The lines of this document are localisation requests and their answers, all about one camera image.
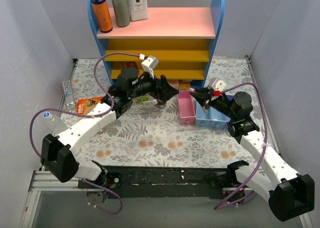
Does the dark blue cup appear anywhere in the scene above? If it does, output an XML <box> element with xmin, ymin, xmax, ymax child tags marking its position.
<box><xmin>157</xmin><ymin>101</ymin><xmax>167</xmax><ymax>109</ymax></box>

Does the clear textured glass tray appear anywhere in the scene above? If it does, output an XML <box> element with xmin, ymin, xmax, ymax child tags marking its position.
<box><xmin>121</xmin><ymin>97</ymin><xmax>179</xmax><ymax>120</ymax></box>

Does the green toothpaste tube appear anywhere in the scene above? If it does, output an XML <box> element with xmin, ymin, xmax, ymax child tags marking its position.
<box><xmin>140</xmin><ymin>95</ymin><xmax>149</xmax><ymax>103</ymax></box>

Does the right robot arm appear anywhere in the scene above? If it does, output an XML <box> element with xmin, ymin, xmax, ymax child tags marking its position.
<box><xmin>190</xmin><ymin>88</ymin><xmax>315</xmax><ymax>222</ymax></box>

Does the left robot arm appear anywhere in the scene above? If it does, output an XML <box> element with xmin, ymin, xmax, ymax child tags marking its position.
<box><xmin>40</xmin><ymin>67</ymin><xmax>179</xmax><ymax>188</ymax></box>

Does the orange red soap box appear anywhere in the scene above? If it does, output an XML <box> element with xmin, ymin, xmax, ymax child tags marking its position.
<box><xmin>168</xmin><ymin>80</ymin><xmax>179</xmax><ymax>90</ymax></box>

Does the yellow soap box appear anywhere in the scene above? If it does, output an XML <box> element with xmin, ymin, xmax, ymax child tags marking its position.
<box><xmin>178</xmin><ymin>80</ymin><xmax>192</xmax><ymax>91</ymax></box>

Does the light blue drawer box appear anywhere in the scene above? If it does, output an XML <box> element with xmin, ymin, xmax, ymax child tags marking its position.
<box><xmin>195</xmin><ymin>103</ymin><xmax>212</xmax><ymax>128</ymax></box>

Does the pink drawer box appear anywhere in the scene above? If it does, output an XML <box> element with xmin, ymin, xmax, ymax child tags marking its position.
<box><xmin>177</xmin><ymin>90</ymin><xmax>196</xmax><ymax>125</ymax></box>

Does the purple blue drawer box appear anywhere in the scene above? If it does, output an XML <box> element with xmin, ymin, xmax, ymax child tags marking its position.
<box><xmin>226</xmin><ymin>95</ymin><xmax>234</xmax><ymax>101</ymax></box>

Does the red small box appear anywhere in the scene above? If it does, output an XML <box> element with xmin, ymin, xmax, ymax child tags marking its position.
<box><xmin>122</xmin><ymin>61</ymin><xmax>139</xmax><ymax>70</ymax></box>

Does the blue wooden shelf unit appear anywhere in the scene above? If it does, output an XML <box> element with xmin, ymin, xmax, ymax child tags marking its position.
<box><xmin>87</xmin><ymin>0</ymin><xmax>225</xmax><ymax>88</ymax></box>

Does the orange razor package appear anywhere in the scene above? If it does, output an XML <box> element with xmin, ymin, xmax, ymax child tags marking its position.
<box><xmin>76</xmin><ymin>96</ymin><xmax>103</xmax><ymax>115</ymax></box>

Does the grey green bottle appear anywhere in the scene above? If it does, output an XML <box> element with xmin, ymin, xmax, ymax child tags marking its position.
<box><xmin>111</xmin><ymin>0</ymin><xmax>131</xmax><ymax>28</ymax></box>

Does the white labelled bottle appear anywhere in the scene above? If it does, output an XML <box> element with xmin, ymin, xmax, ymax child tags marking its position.
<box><xmin>128</xmin><ymin>0</ymin><xmax>148</xmax><ymax>22</ymax></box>

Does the orange spray bottle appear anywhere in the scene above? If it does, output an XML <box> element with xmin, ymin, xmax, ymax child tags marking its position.
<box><xmin>90</xmin><ymin>0</ymin><xmax>113</xmax><ymax>33</ymax></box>

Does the clear water bottle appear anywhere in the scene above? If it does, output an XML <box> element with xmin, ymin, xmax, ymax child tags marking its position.
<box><xmin>43</xmin><ymin>111</ymin><xmax>68</xmax><ymax>135</ymax></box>

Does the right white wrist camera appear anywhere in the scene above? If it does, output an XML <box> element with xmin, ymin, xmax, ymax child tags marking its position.
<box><xmin>207</xmin><ymin>78</ymin><xmax>226</xmax><ymax>97</ymax></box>

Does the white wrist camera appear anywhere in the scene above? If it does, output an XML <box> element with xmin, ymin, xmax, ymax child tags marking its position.
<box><xmin>207</xmin><ymin>78</ymin><xmax>226</xmax><ymax>97</ymax></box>
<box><xmin>138</xmin><ymin>53</ymin><xmax>159</xmax><ymax>80</ymax></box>

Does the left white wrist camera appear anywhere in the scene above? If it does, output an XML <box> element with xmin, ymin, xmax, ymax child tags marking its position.
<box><xmin>138</xmin><ymin>53</ymin><xmax>159</xmax><ymax>80</ymax></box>

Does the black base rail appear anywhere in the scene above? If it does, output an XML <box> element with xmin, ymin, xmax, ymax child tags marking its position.
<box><xmin>77</xmin><ymin>164</ymin><xmax>251</xmax><ymax>199</ymax></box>

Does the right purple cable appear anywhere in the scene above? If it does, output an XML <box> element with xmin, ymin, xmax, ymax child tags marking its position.
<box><xmin>213</xmin><ymin>82</ymin><xmax>269</xmax><ymax>211</ymax></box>

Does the aluminium frame rail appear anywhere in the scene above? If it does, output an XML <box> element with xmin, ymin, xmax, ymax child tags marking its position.
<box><xmin>19</xmin><ymin>169</ymin><xmax>83</xmax><ymax>228</ymax></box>

